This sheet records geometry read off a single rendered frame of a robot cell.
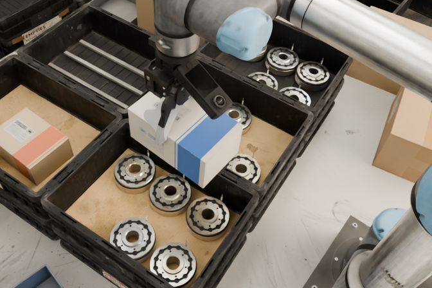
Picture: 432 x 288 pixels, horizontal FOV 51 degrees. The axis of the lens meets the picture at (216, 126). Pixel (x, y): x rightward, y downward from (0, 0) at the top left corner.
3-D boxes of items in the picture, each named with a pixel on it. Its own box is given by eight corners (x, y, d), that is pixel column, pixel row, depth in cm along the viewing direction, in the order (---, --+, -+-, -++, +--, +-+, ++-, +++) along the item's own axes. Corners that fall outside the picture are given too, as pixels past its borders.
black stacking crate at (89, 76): (189, 81, 142) (191, 54, 134) (128, 143, 126) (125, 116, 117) (93, 31, 154) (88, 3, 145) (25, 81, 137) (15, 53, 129)
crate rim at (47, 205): (260, 199, 106) (262, 193, 104) (187, 309, 89) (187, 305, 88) (126, 121, 118) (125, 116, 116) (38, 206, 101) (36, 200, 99)
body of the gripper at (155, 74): (170, 71, 91) (170, 22, 82) (204, 91, 88) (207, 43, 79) (144, 91, 87) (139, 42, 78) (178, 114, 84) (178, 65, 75)
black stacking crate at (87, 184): (254, 218, 114) (261, 195, 105) (186, 323, 97) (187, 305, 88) (128, 144, 125) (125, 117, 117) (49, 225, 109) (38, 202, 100)
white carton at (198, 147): (238, 152, 97) (243, 125, 90) (202, 188, 91) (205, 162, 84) (168, 105, 104) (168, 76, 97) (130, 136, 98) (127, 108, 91)
